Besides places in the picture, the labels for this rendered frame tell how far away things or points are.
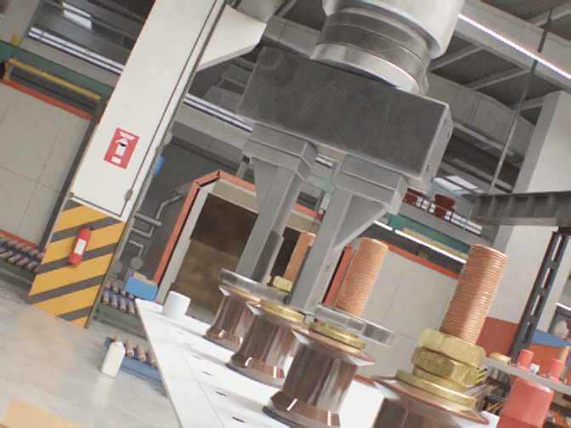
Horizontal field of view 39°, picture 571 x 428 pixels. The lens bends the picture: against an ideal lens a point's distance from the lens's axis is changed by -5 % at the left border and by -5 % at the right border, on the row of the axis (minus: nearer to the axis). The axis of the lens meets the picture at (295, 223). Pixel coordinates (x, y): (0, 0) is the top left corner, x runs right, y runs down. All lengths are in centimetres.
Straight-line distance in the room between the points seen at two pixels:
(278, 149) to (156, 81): 1069
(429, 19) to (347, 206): 13
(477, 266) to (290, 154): 16
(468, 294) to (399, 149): 13
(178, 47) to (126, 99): 99
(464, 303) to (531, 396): 75
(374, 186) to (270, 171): 7
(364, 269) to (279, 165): 33
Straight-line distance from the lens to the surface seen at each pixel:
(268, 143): 55
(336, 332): 84
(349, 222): 53
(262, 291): 48
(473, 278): 60
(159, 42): 1132
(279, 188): 54
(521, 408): 134
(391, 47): 53
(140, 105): 1117
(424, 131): 52
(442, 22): 55
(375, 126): 53
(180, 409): 73
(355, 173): 53
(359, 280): 85
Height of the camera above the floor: 149
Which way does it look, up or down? 4 degrees up
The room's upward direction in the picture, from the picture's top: 22 degrees clockwise
